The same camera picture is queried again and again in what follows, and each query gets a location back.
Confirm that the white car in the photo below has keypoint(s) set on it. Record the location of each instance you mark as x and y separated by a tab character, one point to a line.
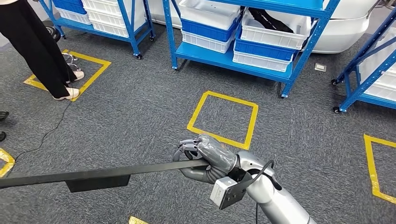
340	31

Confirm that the grey floor socket plate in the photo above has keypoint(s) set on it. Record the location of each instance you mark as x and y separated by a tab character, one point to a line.
320	67

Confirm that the yellow floor tape square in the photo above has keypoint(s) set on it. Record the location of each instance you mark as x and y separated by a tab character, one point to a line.
370	160
136	221
9	160
89	58

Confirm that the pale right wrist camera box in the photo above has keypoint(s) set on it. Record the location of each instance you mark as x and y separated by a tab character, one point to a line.
222	190

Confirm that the person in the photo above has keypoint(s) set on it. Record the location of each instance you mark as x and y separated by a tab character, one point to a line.
31	40

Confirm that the long black plastic panel part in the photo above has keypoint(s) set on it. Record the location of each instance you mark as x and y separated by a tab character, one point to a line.
99	184

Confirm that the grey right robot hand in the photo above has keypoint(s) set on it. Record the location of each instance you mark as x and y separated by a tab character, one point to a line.
216	154

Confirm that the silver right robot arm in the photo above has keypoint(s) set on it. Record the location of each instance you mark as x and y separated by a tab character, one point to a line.
278	198

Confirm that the blue metal shelf rack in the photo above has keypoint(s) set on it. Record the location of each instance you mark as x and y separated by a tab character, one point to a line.
380	101
131	37
210	60

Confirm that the chrome chair base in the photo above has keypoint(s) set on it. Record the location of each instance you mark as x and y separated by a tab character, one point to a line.
71	61

